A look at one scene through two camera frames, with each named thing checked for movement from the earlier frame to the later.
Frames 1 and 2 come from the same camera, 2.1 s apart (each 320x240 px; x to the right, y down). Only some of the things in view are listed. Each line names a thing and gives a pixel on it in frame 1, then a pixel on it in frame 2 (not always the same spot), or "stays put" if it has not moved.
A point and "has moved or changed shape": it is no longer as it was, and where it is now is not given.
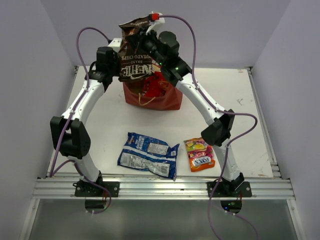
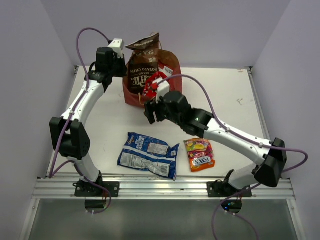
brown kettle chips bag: (133, 63) has moved or changed shape
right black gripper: (141, 37) -> (151, 106)
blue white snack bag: (143, 153) stays put
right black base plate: (244, 189) stays put
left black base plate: (85, 188) stays put
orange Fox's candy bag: (200, 154) stays put
